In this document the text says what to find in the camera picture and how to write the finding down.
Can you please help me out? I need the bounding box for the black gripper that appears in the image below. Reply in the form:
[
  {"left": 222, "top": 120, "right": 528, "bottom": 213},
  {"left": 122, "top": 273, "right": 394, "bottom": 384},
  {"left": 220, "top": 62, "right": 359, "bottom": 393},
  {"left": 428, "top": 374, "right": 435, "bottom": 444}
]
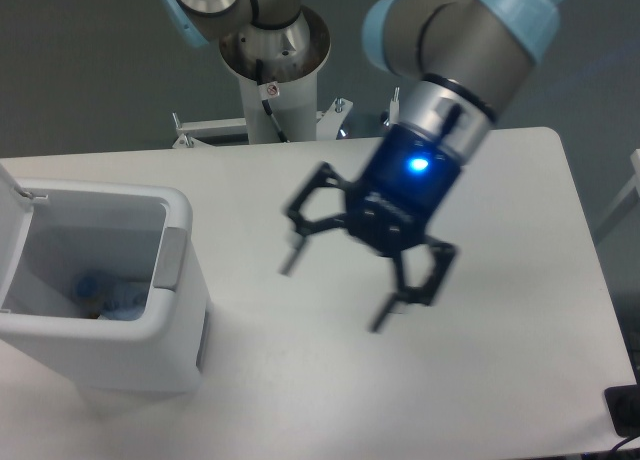
[{"left": 278, "top": 122, "right": 464, "bottom": 334}]

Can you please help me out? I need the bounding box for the crushed clear plastic bottle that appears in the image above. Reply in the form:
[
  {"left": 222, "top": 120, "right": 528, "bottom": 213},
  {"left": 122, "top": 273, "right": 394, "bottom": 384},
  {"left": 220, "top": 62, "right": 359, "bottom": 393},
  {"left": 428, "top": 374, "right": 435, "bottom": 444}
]
[{"left": 71, "top": 270, "right": 149, "bottom": 321}]

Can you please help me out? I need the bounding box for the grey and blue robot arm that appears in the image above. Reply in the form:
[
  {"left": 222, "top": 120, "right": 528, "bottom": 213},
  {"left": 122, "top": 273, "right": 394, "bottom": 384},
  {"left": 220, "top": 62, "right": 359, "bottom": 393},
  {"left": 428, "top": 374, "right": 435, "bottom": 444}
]
[{"left": 161, "top": 0, "right": 563, "bottom": 331}]

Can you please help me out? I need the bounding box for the white plastic trash can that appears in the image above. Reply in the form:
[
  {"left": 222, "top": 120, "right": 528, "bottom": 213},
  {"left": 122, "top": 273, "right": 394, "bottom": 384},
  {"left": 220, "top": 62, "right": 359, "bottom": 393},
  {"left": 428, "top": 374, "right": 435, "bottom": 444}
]
[{"left": 1, "top": 175, "right": 209, "bottom": 393}]

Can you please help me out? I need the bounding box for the white furniture leg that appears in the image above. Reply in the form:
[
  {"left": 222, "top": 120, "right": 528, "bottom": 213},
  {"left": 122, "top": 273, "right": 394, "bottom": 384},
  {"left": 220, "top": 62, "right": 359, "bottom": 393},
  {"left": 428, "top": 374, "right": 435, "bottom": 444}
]
[{"left": 592, "top": 149, "right": 639, "bottom": 245}]

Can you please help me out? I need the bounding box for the black device at edge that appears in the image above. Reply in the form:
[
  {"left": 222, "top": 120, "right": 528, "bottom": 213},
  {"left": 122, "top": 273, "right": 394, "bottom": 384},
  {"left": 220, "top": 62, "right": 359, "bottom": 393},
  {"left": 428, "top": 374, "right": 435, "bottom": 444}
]
[{"left": 604, "top": 385, "right": 639, "bottom": 437}]

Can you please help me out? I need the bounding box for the white metal base frame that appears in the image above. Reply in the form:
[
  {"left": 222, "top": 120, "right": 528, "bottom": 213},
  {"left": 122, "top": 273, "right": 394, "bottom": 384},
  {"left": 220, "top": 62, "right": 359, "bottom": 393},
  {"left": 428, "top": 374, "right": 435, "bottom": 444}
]
[{"left": 172, "top": 87, "right": 400, "bottom": 149}]

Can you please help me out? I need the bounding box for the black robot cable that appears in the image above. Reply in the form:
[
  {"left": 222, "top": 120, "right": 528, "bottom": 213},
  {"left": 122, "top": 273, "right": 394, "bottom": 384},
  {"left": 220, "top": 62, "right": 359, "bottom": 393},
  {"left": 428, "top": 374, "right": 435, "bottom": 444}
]
[{"left": 253, "top": 57, "right": 291, "bottom": 144}]

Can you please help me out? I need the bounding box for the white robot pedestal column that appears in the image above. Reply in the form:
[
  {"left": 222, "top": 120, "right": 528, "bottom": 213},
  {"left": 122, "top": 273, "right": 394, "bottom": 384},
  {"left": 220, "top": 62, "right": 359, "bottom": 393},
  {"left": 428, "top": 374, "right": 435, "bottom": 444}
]
[{"left": 219, "top": 6, "right": 331, "bottom": 116}]

